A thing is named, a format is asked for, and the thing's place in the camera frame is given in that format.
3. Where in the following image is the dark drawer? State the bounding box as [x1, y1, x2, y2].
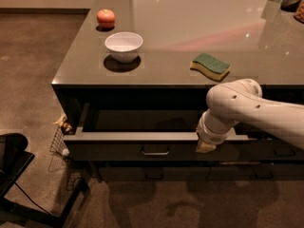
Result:
[64, 104, 249, 162]
[242, 134, 304, 162]
[99, 164, 210, 181]
[207, 163, 304, 181]

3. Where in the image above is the dark counter cabinet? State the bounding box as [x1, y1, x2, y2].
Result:
[52, 0, 304, 179]

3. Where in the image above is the white bowl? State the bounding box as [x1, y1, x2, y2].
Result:
[104, 31, 143, 64]

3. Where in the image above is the red apple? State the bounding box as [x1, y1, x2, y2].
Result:
[97, 9, 116, 29]

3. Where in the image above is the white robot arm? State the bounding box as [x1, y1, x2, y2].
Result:
[197, 79, 304, 153]

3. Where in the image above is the black floor cable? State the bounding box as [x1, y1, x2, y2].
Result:
[12, 181, 55, 217]

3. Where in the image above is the wire basket with items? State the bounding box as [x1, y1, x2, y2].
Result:
[50, 114, 74, 159]

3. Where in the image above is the green yellow sponge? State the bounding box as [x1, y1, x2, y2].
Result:
[190, 53, 231, 82]

